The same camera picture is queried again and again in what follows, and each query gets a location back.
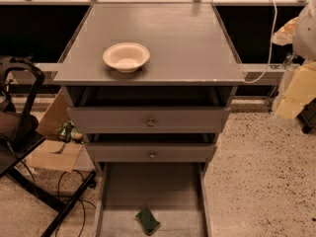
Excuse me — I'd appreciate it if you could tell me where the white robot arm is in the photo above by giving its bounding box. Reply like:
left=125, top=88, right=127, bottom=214
left=272, top=0, right=316, bottom=119

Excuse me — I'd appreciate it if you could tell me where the grey drawer cabinet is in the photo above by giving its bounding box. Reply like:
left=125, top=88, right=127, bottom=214
left=52, top=2, right=245, bottom=170

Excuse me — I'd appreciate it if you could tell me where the black floor cable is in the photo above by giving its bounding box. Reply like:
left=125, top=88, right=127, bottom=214
left=53, top=169, right=98, bottom=237

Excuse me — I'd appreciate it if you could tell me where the metal horizontal rail beam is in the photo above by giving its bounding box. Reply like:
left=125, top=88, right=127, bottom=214
left=38, top=63, right=299, bottom=85

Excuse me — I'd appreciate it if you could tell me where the top grey drawer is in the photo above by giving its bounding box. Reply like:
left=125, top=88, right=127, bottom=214
left=67, top=106, right=230, bottom=134

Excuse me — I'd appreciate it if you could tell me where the white cable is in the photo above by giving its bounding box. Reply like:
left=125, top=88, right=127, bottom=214
left=242, top=0, right=278, bottom=85

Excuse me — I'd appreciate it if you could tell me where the bottom grey drawer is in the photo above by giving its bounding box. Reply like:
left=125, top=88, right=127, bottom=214
left=92, top=162, right=212, bottom=237

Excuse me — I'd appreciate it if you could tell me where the brown cardboard sheet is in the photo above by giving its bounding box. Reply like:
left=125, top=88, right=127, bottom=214
left=26, top=92, right=83, bottom=172

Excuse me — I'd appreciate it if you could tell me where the grey drawer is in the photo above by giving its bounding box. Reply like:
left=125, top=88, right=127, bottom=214
left=67, top=106, right=230, bottom=134
left=92, top=162, right=212, bottom=237
left=87, top=133, right=216, bottom=162

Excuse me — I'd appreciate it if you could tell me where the green kitchen sponge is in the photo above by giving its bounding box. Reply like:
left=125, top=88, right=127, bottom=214
left=135, top=207, right=161, bottom=236

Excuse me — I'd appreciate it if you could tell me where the middle grey drawer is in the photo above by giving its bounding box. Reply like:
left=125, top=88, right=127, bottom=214
left=87, top=133, right=216, bottom=162

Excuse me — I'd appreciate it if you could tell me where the drawer round knob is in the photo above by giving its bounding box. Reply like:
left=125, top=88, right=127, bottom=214
left=146, top=118, right=156, bottom=127
left=149, top=152, right=156, bottom=159

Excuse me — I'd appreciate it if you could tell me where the middle drawer round knob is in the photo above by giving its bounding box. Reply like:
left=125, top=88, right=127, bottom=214
left=149, top=152, right=156, bottom=159

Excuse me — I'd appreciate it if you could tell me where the black chair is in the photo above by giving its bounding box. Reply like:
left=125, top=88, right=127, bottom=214
left=0, top=56, right=96, bottom=237

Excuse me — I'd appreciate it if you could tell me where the white paper bowl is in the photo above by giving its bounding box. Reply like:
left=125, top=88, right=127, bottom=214
left=103, top=42, right=150, bottom=73

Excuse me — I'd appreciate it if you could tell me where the top drawer round knob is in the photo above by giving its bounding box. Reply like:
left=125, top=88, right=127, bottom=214
left=146, top=118, right=156, bottom=127

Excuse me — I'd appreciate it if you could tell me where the diagonal metal strut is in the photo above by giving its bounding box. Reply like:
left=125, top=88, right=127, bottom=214
left=266, top=53, right=295, bottom=112

